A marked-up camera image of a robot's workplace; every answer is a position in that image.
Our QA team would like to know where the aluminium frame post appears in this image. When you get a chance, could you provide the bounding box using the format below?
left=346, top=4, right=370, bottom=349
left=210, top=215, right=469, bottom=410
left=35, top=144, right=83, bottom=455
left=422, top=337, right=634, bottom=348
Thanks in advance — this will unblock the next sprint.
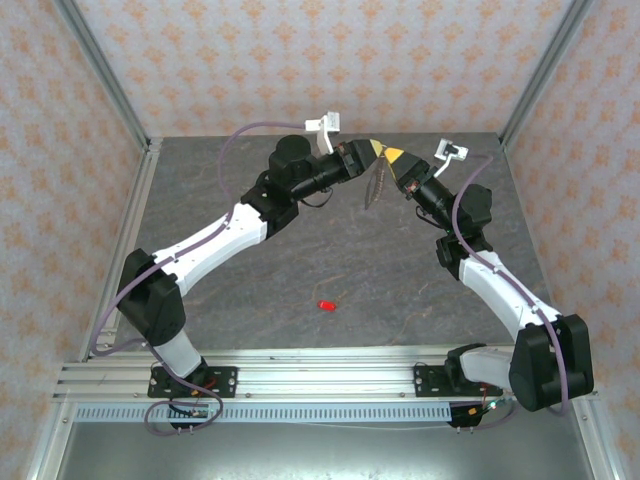
left=52, top=0, right=151, bottom=147
left=499, top=0, right=595, bottom=147

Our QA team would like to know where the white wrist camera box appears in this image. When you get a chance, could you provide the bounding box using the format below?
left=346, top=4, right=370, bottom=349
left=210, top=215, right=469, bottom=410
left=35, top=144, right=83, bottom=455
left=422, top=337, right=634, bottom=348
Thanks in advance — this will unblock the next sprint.
left=432, top=139, right=471, bottom=177
left=303, top=112, right=344, bottom=156

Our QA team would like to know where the aluminium side rail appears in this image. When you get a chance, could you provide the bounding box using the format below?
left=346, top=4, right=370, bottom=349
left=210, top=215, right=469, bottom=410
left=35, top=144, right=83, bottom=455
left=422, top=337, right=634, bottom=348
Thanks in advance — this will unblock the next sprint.
left=78, top=139, right=164, bottom=362

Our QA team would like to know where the grey slotted cable duct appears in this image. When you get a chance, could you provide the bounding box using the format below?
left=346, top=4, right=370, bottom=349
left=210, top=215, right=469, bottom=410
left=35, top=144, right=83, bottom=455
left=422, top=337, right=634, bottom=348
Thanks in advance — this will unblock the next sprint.
left=74, top=402, right=454, bottom=425

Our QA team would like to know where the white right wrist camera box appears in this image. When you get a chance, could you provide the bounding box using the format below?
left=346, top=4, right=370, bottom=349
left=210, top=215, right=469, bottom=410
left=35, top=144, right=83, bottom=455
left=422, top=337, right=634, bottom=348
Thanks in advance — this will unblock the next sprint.
left=432, top=139, right=471, bottom=177

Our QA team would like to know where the grey metal sheet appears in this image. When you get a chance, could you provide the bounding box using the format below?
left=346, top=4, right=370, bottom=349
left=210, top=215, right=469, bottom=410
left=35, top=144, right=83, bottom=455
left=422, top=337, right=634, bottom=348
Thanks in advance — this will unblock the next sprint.
left=54, top=422, right=596, bottom=480

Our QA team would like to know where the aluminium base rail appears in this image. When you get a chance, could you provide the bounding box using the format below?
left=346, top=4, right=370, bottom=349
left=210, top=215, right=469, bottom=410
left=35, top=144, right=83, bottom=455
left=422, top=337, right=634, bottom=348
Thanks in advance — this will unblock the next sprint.
left=52, top=347, right=600, bottom=403

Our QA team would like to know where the aluminium frame leg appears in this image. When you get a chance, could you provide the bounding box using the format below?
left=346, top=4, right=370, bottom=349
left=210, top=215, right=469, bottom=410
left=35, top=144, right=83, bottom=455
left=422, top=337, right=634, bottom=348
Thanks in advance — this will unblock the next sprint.
left=27, top=399, right=76, bottom=480
left=572, top=399, right=621, bottom=480

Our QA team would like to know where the small circuit board with wires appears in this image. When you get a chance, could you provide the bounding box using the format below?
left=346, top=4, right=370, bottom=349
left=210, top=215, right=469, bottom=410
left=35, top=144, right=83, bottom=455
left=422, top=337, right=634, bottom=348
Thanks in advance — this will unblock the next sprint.
left=167, top=397, right=224, bottom=434
left=447, top=397, right=516, bottom=434

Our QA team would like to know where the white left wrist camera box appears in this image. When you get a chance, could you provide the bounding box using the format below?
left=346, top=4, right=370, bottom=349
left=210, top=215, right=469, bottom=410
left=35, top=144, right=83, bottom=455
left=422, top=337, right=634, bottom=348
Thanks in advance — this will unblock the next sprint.
left=303, top=112, right=344, bottom=156

